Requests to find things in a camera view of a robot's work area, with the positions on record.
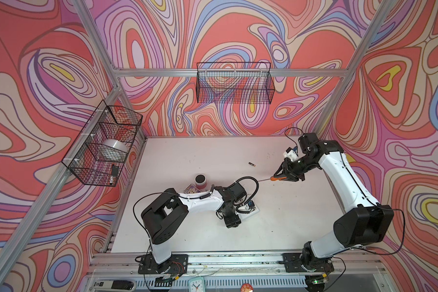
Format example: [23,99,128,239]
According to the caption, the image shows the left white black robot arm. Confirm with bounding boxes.
[141,182,247,266]

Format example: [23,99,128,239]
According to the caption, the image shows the black wire basket on back wall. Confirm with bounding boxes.
[196,61,275,105]

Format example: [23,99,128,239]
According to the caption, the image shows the purple card box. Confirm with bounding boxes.
[184,184,201,194]

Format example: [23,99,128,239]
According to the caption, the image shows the pink round speaker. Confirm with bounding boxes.
[194,174,207,189]

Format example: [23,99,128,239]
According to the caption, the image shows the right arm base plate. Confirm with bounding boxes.
[278,253,335,274]

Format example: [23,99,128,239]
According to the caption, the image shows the orange handled screwdriver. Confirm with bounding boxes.
[258,176,287,182]

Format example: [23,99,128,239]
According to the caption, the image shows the white remote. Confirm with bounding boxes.
[236,205,260,221]

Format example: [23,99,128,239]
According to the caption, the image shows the black wire basket on wall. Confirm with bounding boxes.
[196,61,275,105]
[62,100,143,187]

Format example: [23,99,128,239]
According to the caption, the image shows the black white device on rail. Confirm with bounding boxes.
[91,280,136,292]

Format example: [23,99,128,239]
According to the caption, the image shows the small white clock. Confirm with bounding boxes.
[188,277,206,292]

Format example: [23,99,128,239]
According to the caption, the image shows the black wire basket on left wall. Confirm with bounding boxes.
[62,100,143,187]

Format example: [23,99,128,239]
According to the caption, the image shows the white tape roll in basket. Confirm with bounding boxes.
[99,139,128,163]

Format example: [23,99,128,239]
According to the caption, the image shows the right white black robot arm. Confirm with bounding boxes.
[271,133,394,271]

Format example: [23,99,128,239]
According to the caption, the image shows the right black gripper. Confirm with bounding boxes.
[273,155,319,182]

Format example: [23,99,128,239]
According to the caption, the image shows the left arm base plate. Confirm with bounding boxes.
[135,253,189,275]

